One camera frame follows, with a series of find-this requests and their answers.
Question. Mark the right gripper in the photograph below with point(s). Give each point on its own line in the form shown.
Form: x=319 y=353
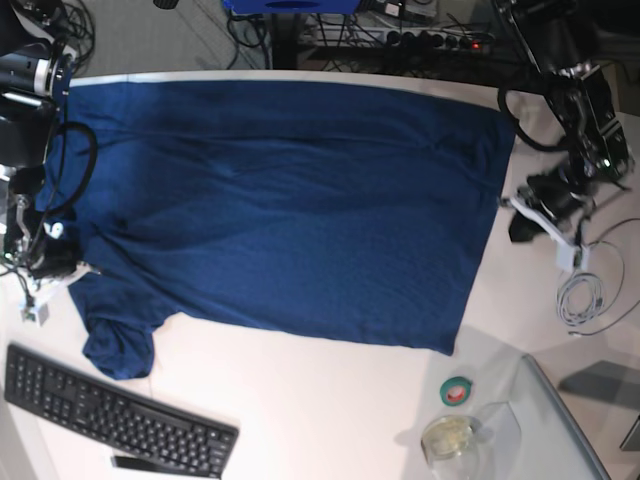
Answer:
x=53 y=259

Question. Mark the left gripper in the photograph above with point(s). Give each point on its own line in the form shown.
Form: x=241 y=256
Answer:
x=561 y=192

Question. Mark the dark blue t-shirt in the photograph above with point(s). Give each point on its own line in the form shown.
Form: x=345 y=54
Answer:
x=324 y=210

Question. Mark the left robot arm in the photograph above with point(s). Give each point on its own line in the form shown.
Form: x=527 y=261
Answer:
x=561 y=40

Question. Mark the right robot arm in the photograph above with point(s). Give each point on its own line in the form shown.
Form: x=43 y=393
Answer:
x=39 y=52

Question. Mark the black computer keyboard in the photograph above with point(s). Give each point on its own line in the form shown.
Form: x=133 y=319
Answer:
x=150 y=436

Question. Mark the green and red tape roll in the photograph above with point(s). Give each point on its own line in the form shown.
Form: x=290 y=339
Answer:
x=455 y=391

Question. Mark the black power strip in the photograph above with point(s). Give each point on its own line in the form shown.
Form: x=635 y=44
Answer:
x=440 y=39

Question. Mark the clear glass bottle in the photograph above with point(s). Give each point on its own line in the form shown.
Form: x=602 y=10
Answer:
x=450 y=448

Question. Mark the blue box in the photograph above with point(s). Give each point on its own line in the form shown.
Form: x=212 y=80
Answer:
x=246 y=7

